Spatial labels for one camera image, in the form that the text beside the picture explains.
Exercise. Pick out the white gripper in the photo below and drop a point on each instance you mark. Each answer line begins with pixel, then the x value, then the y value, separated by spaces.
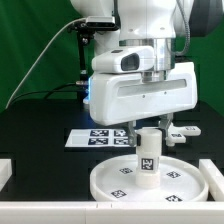
pixel 116 99

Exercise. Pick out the white cross-shaped table base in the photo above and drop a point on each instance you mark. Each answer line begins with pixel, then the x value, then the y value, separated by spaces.
pixel 178 135

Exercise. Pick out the white round table top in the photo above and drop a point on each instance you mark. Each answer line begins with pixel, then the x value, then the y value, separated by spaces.
pixel 117 179

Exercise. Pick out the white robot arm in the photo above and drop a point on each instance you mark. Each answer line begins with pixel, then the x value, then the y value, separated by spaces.
pixel 155 23

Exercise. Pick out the white fiducial marker sheet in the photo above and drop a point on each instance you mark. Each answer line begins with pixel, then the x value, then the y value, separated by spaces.
pixel 91 138

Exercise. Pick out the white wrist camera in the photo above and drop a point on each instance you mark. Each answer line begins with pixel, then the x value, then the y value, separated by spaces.
pixel 125 60

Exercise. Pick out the white fence frame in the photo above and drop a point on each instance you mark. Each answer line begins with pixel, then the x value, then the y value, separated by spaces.
pixel 89 212

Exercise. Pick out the black camera stand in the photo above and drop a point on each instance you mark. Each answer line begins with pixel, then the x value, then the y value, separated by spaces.
pixel 85 29

